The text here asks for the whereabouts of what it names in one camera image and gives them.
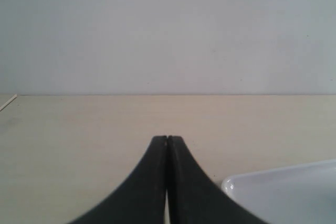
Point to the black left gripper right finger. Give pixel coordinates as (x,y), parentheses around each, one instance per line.
(192,196)

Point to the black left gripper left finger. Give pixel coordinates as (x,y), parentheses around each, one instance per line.
(141,196)

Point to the white plastic tray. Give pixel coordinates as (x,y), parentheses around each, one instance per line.
(294,194)

